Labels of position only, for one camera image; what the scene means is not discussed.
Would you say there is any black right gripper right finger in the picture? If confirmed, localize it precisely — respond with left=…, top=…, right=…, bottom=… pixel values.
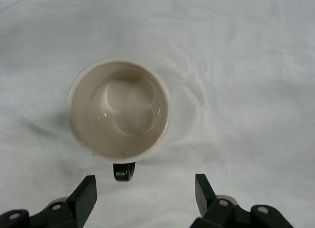
left=191, top=173, right=296, bottom=228

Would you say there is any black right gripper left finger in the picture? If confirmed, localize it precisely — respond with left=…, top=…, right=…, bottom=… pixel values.
left=0, top=174, right=98, bottom=228

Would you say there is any white mug with black handle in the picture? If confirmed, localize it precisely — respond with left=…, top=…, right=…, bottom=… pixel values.
left=66, top=56, right=172, bottom=183

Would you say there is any white cloth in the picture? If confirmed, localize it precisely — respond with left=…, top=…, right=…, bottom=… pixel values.
left=0, top=0, right=315, bottom=228

